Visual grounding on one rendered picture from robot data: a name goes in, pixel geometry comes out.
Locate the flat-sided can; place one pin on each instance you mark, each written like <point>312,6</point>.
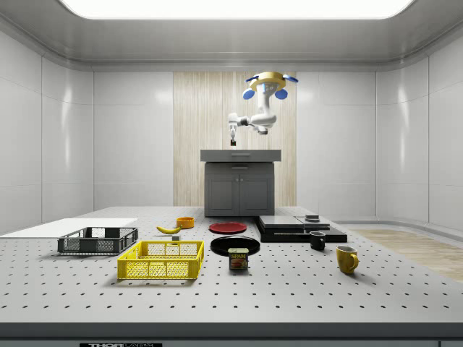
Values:
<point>238,260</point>

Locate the yellow mug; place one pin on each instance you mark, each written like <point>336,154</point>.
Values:
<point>345,260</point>

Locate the black plate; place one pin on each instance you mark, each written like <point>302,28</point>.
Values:
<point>222,244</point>

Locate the yellow basket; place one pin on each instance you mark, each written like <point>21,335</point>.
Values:
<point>159,269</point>

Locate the dark grey basket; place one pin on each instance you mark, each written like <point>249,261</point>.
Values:
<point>126,243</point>

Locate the white board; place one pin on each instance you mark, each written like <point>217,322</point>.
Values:
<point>54,226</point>

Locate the black mug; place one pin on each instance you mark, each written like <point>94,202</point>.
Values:
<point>317,242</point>

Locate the yellow bowl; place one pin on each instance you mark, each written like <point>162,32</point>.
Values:
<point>185,223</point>

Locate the drone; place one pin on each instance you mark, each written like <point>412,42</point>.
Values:
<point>269,76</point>

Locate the banana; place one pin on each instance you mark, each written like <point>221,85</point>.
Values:
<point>168,230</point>

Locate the white cabinet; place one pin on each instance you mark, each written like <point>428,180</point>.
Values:
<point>238,191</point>

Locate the black stove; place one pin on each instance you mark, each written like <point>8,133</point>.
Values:
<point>289,233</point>

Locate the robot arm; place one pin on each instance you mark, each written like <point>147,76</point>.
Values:
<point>265,106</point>

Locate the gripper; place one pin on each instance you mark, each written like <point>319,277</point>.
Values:
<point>233,137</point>

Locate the red plate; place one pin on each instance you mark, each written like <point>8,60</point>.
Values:
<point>228,227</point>

